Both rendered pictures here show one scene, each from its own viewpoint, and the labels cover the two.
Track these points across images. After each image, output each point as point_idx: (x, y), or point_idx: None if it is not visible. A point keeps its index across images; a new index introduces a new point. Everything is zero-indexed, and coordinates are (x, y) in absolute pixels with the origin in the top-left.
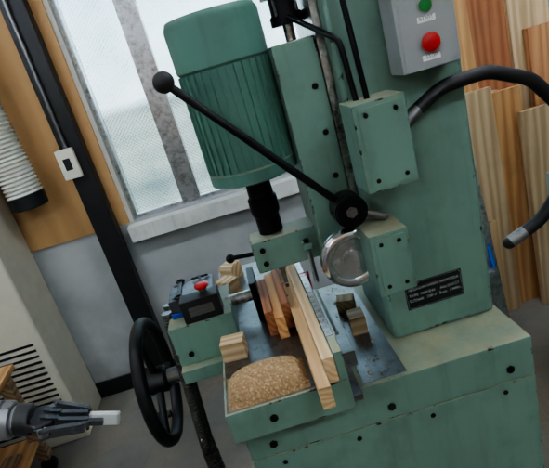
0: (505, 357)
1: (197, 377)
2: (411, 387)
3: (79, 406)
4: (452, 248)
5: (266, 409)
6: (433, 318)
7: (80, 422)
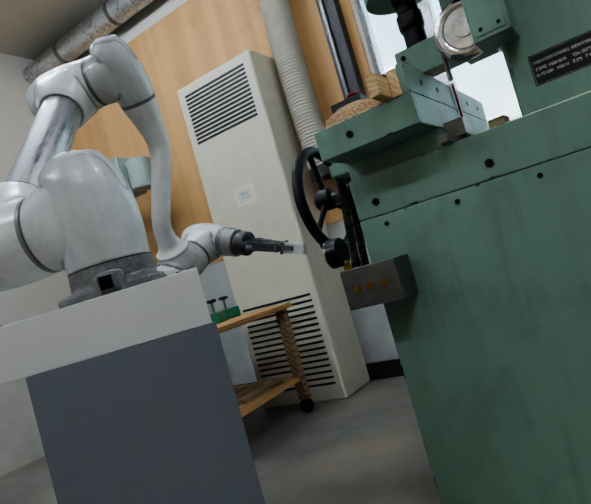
0: None
1: (339, 170)
2: (510, 139)
3: (282, 241)
4: (583, 5)
5: (343, 125)
6: (568, 94)
7: (275, 243)
